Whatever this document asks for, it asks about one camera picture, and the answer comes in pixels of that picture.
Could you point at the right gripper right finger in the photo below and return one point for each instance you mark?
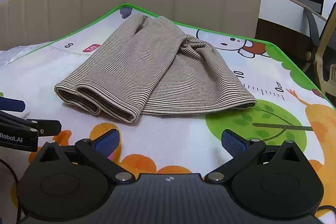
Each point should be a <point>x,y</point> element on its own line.
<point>243,152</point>

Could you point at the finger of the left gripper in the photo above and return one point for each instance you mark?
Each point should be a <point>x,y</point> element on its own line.
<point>45,127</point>
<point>8,104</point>

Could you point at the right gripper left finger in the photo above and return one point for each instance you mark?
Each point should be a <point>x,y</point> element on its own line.
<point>98,154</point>

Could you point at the striped beige knit garment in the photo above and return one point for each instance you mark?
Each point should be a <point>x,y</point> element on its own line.
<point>150,66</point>

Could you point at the tan office chair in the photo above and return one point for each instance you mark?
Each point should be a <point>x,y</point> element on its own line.
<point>322,54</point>

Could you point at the white desk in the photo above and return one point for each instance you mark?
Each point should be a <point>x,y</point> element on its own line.
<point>286,13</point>

